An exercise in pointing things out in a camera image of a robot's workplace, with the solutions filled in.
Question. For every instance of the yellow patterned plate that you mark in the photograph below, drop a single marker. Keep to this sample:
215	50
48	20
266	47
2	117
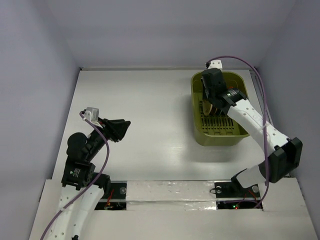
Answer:
215	111

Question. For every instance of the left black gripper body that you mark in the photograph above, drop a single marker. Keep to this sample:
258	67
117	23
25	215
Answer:
107	128

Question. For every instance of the beige patterned plate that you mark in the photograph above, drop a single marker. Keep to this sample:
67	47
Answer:
206	107

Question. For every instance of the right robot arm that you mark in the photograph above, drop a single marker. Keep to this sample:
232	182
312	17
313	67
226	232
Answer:
281	153

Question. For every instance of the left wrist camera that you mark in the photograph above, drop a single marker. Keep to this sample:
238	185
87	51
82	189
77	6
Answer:
92	114

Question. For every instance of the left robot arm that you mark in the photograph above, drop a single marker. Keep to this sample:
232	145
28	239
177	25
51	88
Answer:
81	186

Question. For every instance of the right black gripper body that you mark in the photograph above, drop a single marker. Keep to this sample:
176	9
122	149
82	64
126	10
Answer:
210	100

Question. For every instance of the olive green dish rack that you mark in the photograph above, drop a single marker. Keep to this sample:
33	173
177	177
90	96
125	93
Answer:
219	130

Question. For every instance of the silver tape strip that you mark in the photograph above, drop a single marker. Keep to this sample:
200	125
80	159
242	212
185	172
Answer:
170	196

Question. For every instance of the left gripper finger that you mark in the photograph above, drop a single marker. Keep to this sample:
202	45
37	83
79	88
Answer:
120	125
119	134

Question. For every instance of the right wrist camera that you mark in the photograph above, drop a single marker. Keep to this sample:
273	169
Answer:
214	64

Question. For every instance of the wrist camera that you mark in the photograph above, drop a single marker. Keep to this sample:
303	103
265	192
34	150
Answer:
92	114
214	64

